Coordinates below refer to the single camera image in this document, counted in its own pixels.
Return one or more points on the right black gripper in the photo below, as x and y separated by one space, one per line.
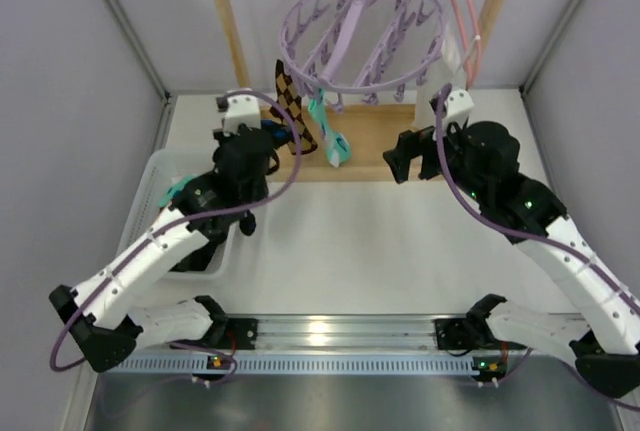
428 152

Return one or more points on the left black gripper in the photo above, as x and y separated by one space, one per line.
255 134

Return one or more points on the green sock front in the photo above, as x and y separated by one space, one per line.
175 191

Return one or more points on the green sock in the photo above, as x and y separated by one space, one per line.
175 191
336 147

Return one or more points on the purple round clip hanger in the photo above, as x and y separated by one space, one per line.
361 47

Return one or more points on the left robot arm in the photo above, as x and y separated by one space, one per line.
103 313

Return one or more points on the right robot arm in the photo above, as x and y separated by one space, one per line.
538 224

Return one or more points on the white cloth on hanger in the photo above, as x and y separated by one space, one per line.
446 69

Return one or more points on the brown argyle hanging sock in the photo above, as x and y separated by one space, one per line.
291 102

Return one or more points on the green sock rear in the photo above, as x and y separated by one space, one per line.
336 147

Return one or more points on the white plastic basket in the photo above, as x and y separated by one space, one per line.
165 168

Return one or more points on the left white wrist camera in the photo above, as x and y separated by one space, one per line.
241 109

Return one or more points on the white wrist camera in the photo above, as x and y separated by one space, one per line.
241 109
458 105

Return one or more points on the wooden clothes rack frame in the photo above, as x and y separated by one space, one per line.
371 125

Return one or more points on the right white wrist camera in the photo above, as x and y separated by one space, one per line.
458 105

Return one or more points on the pink wire hanger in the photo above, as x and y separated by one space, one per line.
471 39

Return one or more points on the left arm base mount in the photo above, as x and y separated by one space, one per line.
229 334

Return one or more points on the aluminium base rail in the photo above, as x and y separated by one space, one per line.
350 333

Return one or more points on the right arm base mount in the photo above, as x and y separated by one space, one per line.
455 338

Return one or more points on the grey slotted cable duct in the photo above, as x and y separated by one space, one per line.
311 364

